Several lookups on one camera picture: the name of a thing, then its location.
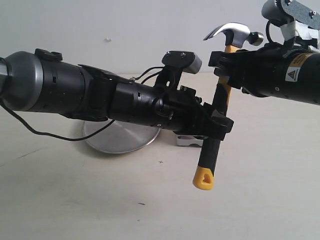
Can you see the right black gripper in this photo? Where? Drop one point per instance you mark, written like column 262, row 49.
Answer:
column 258, row 73

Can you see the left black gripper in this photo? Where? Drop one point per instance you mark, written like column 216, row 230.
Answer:
column 179, row 111

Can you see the yellow black claw hammer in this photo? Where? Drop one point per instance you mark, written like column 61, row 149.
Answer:
column 235, row 35

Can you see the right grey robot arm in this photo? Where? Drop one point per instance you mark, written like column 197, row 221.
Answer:
column 301, row 75

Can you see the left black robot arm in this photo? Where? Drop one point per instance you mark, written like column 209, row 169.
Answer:
column 42, row 82

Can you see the red dome push button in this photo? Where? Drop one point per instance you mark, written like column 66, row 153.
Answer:
column 189, row 141

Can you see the round steel plate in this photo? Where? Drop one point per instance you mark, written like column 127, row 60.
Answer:
column 122, row 138

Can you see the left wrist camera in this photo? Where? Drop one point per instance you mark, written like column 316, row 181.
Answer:
column 174, row 64

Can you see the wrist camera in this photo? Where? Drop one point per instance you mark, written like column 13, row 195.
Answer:
column 174, row 64
column 299, row 24

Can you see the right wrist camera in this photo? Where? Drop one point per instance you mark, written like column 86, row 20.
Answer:
column 299, row 24

